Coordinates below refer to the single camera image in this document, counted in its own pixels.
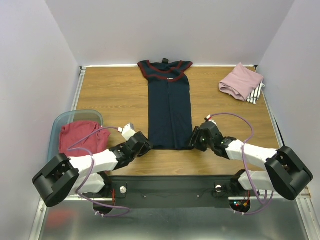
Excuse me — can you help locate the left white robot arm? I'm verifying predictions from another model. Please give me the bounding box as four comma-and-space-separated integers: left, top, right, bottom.
32, 131, 153, 208

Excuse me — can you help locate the navy basketball tank top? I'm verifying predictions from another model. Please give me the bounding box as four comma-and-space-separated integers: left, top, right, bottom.
137, 59, 193, 150

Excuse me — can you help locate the maroon red tank top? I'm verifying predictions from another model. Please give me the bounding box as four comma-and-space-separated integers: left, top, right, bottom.
59, 120, 111, 157

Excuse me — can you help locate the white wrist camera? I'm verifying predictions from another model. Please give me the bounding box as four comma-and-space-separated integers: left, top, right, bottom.
121, 123, 136, 141
205, 117, 217, 125

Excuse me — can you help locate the blue plastic bin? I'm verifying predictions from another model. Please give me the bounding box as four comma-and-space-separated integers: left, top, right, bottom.
47, 109, 104, 162

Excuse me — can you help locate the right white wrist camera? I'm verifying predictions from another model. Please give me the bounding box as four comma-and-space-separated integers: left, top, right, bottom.
205, 117, 217, 125

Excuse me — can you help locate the folded pink tank top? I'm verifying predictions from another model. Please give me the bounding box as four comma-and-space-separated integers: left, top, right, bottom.
218, 63, 264, 102

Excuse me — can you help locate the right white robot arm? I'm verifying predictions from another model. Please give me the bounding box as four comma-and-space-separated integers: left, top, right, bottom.
189, 120, 313, 201

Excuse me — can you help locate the striped white folded tank top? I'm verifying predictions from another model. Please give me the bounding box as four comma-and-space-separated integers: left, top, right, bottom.
246, 81, 265, 105

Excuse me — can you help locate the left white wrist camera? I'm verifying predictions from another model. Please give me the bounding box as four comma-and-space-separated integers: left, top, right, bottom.
121, 123, 136, 141

